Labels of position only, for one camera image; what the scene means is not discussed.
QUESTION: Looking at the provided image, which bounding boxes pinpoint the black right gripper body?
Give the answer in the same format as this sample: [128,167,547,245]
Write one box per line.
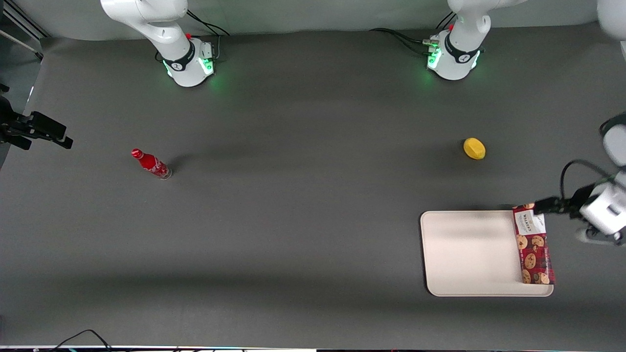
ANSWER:
[0,83,33,147]

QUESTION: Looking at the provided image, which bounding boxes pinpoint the red cookie box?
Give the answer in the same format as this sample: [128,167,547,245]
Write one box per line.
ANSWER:
[512,203,557,286]

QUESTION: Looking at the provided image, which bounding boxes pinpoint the cream plastic tray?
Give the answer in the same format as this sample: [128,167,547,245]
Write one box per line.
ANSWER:
[420,210,554,297]

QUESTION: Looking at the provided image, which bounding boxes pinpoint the yellow lemon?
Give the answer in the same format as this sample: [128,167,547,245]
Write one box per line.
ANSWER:
[463,137,487,160]

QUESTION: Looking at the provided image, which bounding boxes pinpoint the red cola bottle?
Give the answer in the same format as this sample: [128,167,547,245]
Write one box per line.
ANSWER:
[131,148,173,180]

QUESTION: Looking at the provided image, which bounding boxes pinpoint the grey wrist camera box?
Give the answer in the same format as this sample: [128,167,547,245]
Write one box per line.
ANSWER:
[576,226,625,246]

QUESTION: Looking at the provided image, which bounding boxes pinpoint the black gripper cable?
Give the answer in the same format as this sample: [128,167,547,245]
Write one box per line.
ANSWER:
[560,159,618,201]

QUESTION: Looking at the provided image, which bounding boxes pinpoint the metal frame bars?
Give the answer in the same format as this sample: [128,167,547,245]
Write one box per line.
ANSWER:
[0,0,50,61]

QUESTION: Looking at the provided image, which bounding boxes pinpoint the black right arm base cables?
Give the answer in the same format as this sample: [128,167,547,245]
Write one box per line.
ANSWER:
[156,9,231,63]

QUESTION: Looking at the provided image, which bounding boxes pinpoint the black arm base cables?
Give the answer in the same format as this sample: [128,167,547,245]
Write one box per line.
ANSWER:
[156,9,231,63]
[369,9,455,57]

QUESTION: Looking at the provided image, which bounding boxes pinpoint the black cable at table edge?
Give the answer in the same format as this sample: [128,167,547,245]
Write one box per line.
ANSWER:
[49,329,114,352]

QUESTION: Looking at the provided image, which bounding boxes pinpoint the black left arm base cables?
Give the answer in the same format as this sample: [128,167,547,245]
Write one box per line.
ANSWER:
[369,9,455,57]

